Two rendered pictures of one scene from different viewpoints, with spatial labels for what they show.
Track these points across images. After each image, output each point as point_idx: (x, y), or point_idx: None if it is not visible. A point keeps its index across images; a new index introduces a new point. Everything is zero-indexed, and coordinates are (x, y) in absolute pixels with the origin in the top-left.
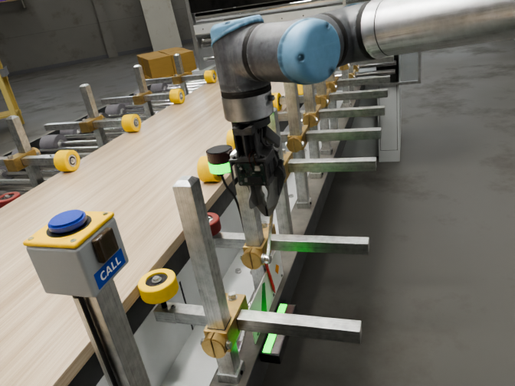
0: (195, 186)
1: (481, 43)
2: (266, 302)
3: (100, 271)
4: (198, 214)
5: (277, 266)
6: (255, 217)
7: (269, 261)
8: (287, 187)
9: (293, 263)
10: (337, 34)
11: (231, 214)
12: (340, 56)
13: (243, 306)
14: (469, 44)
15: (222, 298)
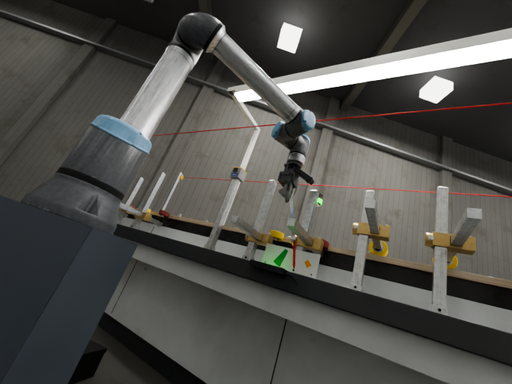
0: (271, 181)
1: (261, 97)
2: (283, 261)
3: (232, 173)
4: (267, 188)
5: (309, 263)
6: (303, 219)
7: (291, 238)
8: (365, 242)
9: (328, 283)
10: (280, 122)
11: (379, 286)
12: (284, 128)
13: (264, 236)
14: (264, 99)
15: (258, 221)
